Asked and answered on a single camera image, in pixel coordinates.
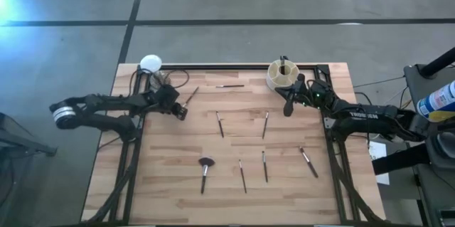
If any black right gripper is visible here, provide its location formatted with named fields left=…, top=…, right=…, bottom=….
left=274, top=73, right=338, bottom=118

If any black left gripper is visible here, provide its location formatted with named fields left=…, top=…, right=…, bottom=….
left=153, top=83, right=189, bottom=122

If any large powder makeup brush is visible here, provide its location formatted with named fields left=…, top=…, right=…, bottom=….
left=198, top=155, right=216, bottom=196

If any cream round brush organizer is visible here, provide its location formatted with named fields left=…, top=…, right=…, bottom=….
left=266, top=59, right=301, bottom=92

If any white mushroom table lamp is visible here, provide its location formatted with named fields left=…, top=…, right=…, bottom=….
left=139, top=53, right=167, bottom=92

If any white paper sheet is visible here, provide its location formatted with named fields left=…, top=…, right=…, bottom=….
left=368, top=140, right=391, bottom=186

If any grey cart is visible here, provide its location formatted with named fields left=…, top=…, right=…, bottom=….
left=403, top=63, right=455, bottom=227

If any blue white spray can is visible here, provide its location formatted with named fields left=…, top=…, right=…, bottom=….
left=415, top=79, right=455, bottom=124

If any black pole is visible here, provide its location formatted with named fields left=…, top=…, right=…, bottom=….
left=419, top=46, right=455, bottom=79

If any grey metal stand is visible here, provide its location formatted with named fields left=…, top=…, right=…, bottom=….
left=0, top=112, right=58, bottom=158

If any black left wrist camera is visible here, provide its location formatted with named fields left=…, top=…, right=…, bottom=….
left=158, top=85, right=178, bottom=102

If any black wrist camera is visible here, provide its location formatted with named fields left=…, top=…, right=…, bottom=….
left=309, top=79, right=335, bottom=102
left=158, top=85, right=178, bottom=102

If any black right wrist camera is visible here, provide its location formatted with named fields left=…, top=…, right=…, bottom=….
left=309, top=79, right=335, bottom=102

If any black looped cable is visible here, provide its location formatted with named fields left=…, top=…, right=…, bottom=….
left=161, top=68, right=191, bottom=90

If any black aluminium table frame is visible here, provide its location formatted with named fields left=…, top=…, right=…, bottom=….
left=85, top=63, right=383, bottom=226

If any black strap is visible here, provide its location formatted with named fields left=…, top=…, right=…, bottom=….
left=371, top=142, right=432, bottom=176

